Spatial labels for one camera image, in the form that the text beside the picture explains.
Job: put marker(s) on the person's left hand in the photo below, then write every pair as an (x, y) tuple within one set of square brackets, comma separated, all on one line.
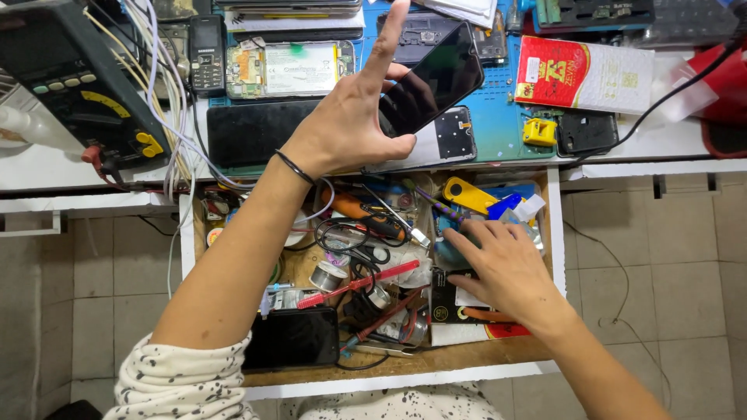
[(338, 125)]

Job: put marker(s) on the person's right hand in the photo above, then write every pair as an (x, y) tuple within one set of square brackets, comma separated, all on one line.
[(513, 274)]

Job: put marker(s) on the black smartphone with glossy screen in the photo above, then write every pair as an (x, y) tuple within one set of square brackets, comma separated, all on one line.
[(435, 79)]

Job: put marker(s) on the black wrist band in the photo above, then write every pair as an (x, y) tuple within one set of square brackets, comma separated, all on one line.
[(295, 168)]

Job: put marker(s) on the blue plastic tool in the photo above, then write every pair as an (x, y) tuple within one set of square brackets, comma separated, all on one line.
[(505, 206)]

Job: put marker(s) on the opened phone with white battery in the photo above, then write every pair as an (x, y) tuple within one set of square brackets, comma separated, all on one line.
[(292, 69)]

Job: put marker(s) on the black small packet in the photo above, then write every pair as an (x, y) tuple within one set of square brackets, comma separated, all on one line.
[(446, 306)]

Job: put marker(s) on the white and red flat packet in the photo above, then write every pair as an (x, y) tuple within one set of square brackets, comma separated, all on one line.
[(461, 334)]

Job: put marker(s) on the large black phone screen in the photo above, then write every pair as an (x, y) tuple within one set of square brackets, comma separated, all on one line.
[(251, 134)]

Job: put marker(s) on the yellow plastic opening tool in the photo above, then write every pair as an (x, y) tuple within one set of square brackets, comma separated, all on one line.
[(467, 195)]

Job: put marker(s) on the purple striped pen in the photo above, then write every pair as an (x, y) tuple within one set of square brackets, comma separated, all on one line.
[(435, 201)]

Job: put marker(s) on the metal tweezers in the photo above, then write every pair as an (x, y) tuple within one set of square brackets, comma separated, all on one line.
[(397, 217)]

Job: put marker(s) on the metal tape roll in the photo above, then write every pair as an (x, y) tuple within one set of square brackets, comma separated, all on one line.
[(413, 329)]

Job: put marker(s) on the dark phone back housing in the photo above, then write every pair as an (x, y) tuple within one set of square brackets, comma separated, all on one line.
[(417, 38)]

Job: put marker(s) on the stack of phones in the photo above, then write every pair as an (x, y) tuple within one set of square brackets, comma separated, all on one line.
[(292, 14)]

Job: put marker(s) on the black scissors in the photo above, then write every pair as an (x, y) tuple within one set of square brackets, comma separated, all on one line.
[(356, 251)]

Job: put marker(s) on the white wooden drawer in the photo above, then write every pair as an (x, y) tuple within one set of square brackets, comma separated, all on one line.
[(408, 361)]

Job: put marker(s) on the red thin screwdriver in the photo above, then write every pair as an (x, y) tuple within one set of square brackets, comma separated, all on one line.
[(382, 319)]

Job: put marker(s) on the small yellow tool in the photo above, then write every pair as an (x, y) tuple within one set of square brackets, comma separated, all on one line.
[(540, 132)]

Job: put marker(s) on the black keypad phone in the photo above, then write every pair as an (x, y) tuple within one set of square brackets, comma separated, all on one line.
[(207, 55)]

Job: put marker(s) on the silver flat pliers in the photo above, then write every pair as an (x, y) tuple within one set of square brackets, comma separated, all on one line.
[(382, 349)]

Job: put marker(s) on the red plastic brush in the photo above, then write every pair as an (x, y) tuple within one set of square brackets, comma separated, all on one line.
[(362, 283)]

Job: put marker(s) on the blue repair mat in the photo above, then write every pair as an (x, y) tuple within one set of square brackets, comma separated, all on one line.
[(502, 122)]

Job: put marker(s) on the black phone back cover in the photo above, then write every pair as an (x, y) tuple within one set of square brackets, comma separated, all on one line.
[(586, 133)]

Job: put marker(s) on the white paper sheets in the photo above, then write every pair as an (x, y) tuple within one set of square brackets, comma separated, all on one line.
[(461, 10)]

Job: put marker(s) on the red and white padded packet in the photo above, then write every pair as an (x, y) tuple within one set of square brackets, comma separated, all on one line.
[(583, 74)]

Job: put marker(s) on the black matte smartphone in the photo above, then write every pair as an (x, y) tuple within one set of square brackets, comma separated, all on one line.
[(292, 338)]

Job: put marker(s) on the clear plastic bag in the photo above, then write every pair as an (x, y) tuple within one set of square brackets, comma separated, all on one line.
[(686, 90)]

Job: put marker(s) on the green and black device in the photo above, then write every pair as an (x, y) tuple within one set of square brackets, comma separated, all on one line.
[(589, 13)]

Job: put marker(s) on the red pouch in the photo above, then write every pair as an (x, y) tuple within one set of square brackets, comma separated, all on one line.
[(726, 99)]

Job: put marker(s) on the black bench power supply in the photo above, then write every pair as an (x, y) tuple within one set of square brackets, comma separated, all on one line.
[(64, 64)]

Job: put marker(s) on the white speckled shirt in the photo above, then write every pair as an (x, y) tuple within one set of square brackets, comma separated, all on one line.
[(175, 379)]

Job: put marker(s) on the black keyboard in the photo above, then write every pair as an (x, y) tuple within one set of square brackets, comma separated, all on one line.
[(688, 20)]

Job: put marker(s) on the white phone middle frame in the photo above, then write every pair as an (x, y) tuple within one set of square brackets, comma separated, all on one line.
[(446, 143)]

